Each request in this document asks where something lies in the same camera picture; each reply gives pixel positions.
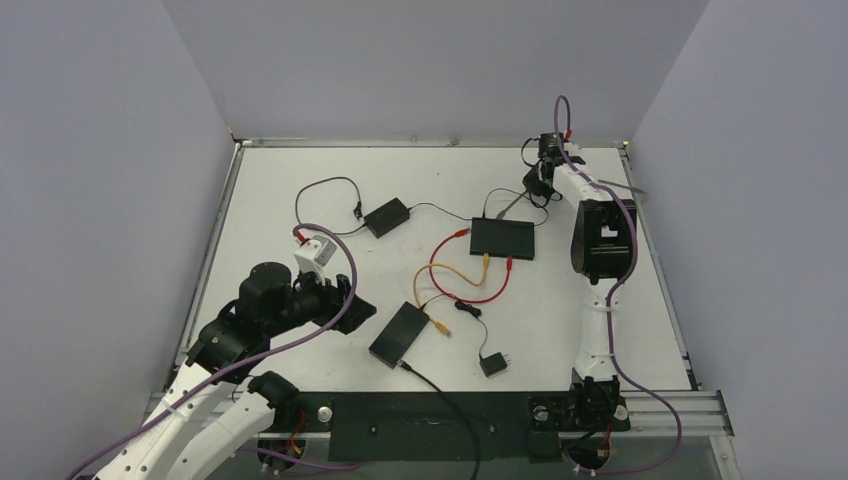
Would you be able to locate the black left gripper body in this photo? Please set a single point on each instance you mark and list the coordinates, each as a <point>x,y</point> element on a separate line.
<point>322,302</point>

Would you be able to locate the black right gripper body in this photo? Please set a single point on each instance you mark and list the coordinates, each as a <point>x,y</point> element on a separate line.
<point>549,147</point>

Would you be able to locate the black network switch box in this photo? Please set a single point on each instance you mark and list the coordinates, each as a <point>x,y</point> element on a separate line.
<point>502,238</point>

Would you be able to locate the black ribbed power adapter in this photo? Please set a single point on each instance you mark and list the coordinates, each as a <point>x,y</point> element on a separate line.
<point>399,334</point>

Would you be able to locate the small black wall plug adapter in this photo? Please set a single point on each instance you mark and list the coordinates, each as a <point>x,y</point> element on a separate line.
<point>493,364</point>

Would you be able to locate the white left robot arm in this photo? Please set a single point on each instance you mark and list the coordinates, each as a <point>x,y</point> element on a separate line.
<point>213,406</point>

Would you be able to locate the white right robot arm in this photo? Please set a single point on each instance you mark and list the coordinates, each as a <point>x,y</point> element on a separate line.
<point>602,253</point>

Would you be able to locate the small black power brick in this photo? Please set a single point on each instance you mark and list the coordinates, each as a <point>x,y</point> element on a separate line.
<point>387,217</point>

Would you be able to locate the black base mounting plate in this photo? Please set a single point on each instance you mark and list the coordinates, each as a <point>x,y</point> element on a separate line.
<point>424,426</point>

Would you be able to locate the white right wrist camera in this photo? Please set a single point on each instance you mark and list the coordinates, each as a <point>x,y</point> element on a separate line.
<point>575,154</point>

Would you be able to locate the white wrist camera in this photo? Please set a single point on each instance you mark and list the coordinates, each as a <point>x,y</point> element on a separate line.
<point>313,255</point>
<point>575,154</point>

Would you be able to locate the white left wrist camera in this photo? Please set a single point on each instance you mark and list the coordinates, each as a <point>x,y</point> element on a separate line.
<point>313,255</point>

